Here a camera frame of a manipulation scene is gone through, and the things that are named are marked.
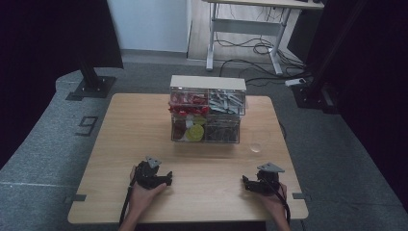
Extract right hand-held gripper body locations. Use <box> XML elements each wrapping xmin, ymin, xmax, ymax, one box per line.
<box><xmin>254</xmin><ymin>162</ymin><xmax>286</xmax><ymax>195</ymax></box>

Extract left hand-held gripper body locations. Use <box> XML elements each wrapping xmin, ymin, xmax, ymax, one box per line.
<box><xmin>134</xmin><ymin>156</ymin><xmax>166</xmax><ymax>191</ymax></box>

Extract clear drawer with capsules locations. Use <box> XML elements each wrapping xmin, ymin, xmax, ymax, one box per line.
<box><xmin>170</xmin><ymin>114</ymin><xmax>242</xmax><ymax>144</ymax></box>

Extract clear organizer with white top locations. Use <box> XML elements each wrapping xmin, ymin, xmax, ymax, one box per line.
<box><xmin>168</xmin><ymin>74</ymin><xmax>247</xmax><ymax>144</ymax></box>

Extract person's left hand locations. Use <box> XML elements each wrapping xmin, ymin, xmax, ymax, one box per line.
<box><xmin>129</xmin><ymin>166</ymin><xmax>167</xmax><ymax>210</ymax></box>

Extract person's right hand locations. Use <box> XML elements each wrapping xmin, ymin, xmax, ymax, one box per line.
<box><xmin>256</xmin><ymin>183</ymin><xmax>288</xmax><ymax>218</ymax></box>

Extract brown coffee capsule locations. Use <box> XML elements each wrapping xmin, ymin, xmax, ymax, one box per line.
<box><xmin>172</xmin><ymin>130</ymin><xmax>188</xmax><ymax>142</ymax></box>
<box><xmin>173</xmin><ymin>116</ymin><xmax>188</xmax><ymax>133</ymax></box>

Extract clear plastic cup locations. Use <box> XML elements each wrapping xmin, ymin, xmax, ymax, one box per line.
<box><xmin>248</xmin><ymin>127</ymin><xmax>271</xmax><ymax>154</ymax></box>

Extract pile of tea bags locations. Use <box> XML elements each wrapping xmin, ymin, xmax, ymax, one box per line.
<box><xmin>205</xmin><ymin>121</ymin><xmax>241</xmax><ymax>143</ymax></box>

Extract pile of red packets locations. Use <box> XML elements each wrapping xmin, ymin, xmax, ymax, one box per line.
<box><xmin>168</xmin><ymin>90</ymin><xmax>210</xmax><ymax>118</ymax></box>

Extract black floor tape marking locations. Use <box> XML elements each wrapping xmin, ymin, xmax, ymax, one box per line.
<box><xmin>74</xmin><ymin>115</ymin><xmax>99</xmax><ymax>138</ymax></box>

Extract pile of grey sachets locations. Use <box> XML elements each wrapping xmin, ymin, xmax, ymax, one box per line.
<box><xmin>209</xmin><ymin>90</ymin><xmax>245</xmax><ymax>115</ymax></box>

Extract clear drawer with packets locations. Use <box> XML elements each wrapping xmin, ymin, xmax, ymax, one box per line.
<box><xmin>168</xmin><ymin>88</ymin><xmax>247</xmax><ymax>116</ymax></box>

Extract black metal stand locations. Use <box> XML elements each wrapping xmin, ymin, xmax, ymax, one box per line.
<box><xmin>290</xmin><ymin>0</ymin><xmax>370</xmax><ymax>116</ymax></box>

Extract white power strip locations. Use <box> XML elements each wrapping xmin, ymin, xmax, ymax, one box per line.
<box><xmin>284</xmin><ymin>77</ymin><xmax>308</xmax><ymax>88</ymax></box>

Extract black curtain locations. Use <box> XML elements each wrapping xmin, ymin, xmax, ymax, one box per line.
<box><xmin>0</xmin><ymin>0</ymin><xmax>125</xmax><ymax>169</ymax></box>
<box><xmin>306</xmin><ymin>0</ymin><xmax>408</xmax><ymax>210</ymax></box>

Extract black computer case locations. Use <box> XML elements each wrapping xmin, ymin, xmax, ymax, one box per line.
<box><xmin>286</xmin><ymin>9</ymin><xmax>325</xmax><ymax>63</ymax></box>

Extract left hand-held gripper cable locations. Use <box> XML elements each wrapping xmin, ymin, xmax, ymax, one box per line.
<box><xmin>118</xmin><ymin>184</ymin><xmax>136</xmax><ymax>227</ymax></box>

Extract hand-held gripper cable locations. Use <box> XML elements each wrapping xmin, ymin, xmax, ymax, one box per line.
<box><xmin>264</xmin><ymin>177</ymin><xmax>292</xmax><ymax>225</ymax></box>
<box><xmin>118</xmin><ymin>184</ymin><xmax>136</xmax><ymax>227</ymax></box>

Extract right hand-held gripper cable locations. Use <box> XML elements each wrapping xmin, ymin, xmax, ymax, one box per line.
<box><xmin>264</xmin><ymin>177</ymin><xmax>292</xmax><ymax>225</ymax></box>

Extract black stand with base plate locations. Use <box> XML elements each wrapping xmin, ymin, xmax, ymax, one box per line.
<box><xmin>64</xmin><ymin>59</ymin><xmax>116</xmax><ymax>102</ymax></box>

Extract black floor cables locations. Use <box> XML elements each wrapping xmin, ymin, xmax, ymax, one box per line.
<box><xmin>214</xmin><ymin>30</ymin><xmax>307</xmax><ymax>89</ymax></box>

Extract white metal frame desk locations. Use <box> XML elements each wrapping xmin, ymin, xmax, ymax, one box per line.
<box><xmin>201</xmin><ymin>0</ymin><xmax>325</xmax><ymax>77</ymax></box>

